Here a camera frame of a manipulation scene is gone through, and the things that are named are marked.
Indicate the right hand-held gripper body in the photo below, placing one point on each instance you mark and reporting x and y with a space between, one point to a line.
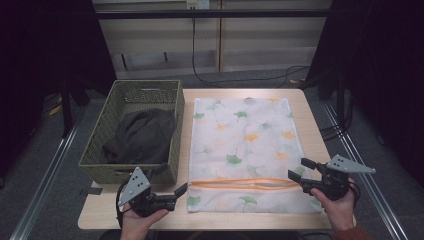
333 183

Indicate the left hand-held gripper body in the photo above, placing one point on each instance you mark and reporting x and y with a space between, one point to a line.
135 186

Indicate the dark grey garment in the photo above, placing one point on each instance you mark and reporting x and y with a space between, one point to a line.
140 136

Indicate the green woven basket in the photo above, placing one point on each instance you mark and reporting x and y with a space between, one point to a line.
100 150

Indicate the white leaf-print mesh laundry bag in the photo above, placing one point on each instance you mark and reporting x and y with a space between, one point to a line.
246 146

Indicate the person's right hand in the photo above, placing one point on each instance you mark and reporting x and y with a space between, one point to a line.
340 211

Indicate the person's left hand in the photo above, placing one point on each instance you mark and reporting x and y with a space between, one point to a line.
135 225

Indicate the black tape strip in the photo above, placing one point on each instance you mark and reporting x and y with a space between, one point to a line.
90 191

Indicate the black stand pole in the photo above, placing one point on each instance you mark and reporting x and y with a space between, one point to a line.
340 100

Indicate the black stand leg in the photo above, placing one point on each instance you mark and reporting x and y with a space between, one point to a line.
66 113

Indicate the yellow tape piece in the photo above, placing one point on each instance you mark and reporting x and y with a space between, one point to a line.
55 110

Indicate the dark curtain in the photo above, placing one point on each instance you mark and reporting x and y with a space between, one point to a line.
40 50
383 66

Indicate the black horizontal bar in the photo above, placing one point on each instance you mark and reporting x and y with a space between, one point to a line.
213 13

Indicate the metal floor rail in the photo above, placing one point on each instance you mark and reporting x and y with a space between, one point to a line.
43 176
363 156

